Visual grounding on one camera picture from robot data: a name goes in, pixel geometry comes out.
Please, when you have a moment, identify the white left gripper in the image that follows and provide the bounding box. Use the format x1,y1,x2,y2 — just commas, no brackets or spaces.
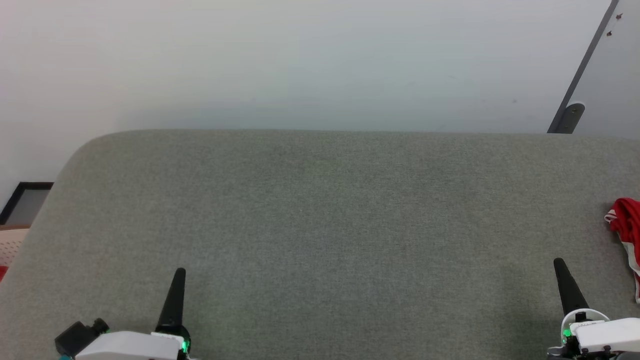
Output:
75,267,193,360

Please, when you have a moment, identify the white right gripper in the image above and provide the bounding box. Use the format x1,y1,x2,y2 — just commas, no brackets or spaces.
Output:
547,258,640,360

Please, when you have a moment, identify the red and white basketball jersey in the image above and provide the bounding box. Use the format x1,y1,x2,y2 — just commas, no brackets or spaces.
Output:
604,197,640,304

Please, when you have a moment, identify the grey fabric sofa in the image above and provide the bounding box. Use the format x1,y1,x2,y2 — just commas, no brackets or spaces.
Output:
0,129,640,360

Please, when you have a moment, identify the beige perforated laundry basket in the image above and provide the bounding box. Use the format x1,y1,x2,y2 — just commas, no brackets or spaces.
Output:
0,227,31,268

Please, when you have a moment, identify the black framed panel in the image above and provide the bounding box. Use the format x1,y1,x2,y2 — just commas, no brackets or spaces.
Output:
0,182,54,227

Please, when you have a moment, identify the dark grey slanted metal bar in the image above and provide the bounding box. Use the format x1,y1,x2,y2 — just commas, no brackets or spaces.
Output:
547,0,621,135

